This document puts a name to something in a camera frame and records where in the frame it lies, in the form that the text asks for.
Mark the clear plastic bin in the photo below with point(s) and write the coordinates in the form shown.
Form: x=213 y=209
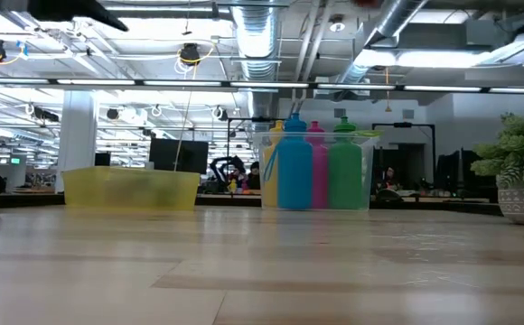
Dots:
x=370 y=149

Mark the yellow plastic bin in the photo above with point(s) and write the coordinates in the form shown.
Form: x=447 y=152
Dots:
x=131 y=188

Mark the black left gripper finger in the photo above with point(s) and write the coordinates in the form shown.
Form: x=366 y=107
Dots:
x=77 y=10

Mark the person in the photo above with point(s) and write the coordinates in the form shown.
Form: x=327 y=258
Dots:
x=389 y=177
x=254 y=176

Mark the green plastic bottle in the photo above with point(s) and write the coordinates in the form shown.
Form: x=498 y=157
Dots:
x=345 y=171

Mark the long ceiling light rail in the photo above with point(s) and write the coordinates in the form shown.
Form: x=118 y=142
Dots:
x=108 y=82

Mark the clear bin with blue contents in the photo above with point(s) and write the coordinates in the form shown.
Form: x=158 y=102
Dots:
x=294 y=171

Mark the black background robot arm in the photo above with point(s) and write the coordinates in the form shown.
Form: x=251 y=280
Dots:
x=226 y=164

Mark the black computer monitor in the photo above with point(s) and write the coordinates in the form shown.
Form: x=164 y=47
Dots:
x=178 y=154

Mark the white pillar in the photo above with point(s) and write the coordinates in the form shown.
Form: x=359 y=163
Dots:
x=77 y=144

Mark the yellow plastic bottle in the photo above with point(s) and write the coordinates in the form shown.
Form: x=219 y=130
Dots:
x=271 y=176

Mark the magenta plastic bottle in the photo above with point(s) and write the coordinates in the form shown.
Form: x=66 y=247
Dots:
x=320 y=171

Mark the silver ventilation duct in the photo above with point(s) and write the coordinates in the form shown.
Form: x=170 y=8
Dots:
x=257 y=36

